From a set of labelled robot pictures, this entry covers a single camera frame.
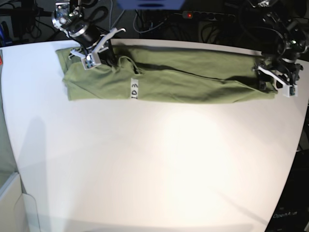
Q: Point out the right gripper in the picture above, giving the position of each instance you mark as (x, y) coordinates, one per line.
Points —
(101, 49)

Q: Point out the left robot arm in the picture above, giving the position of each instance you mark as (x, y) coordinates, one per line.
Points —
(294, 40)

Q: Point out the white label ID3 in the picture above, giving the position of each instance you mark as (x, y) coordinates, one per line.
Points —
(134, 89)

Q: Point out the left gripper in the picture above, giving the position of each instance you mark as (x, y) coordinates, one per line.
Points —
(278, 72)

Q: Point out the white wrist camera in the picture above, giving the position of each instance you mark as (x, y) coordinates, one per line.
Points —
(290, 90)
(90, 62)

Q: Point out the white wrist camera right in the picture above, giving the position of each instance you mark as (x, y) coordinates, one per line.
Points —
(90, 62)

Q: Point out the white bin at left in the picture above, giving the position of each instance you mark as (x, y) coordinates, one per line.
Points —
(18, 210)

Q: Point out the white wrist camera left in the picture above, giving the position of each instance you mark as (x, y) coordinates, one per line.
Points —
(290, 90)

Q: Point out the blue box overhead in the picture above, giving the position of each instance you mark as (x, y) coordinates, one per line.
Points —
(151, 4)

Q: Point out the green T-shirt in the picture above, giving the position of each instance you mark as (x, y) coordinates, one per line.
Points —
(167, 75)

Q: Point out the power strip with red light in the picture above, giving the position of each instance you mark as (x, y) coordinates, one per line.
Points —
(207, 16)

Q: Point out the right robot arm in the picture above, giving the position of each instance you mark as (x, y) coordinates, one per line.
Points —
(78, 19)

